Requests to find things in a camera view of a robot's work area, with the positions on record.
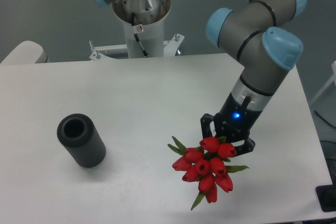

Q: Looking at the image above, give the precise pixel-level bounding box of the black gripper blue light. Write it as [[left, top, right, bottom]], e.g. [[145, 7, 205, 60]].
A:
[[200, 92, 270, 157]]

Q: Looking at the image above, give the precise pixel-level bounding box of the red tulip bouquet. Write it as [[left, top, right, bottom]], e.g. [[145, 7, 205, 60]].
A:
[[168, 136, 248, 210]]

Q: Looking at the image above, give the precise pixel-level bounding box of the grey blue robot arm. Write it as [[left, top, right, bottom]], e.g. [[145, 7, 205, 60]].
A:
[[94, 0, 307, 156]]

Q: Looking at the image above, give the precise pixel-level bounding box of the dark grey ribbed vase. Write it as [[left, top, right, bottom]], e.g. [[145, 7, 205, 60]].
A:
[[57, 113, 106, 168]]

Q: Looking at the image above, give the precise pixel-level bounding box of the black box at table corner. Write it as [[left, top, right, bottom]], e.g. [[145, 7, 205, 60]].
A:
[[316, 185, 335, 212]]

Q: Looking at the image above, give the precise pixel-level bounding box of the white furniture leg right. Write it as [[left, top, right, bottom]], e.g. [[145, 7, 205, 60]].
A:
[[308, 61, 335, 106]]

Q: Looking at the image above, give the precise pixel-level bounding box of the white chair edge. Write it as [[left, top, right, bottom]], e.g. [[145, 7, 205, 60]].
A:
[[1, 40, 50, 66]]

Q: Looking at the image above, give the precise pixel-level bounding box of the black cable on floor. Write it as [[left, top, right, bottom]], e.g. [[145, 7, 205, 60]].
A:
[[314, 110, 336, 128]]

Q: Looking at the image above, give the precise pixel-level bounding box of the white metal base frame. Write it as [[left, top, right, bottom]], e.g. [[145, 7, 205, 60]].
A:
[[89, 33, 185, 61]]

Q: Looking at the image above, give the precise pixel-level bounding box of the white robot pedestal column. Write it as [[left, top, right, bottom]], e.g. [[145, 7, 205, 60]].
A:
[[112, 0, 172, 58]]

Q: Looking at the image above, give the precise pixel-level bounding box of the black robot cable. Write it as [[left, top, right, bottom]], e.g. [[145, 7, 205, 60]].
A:
[[130, 12, 151, 58]]

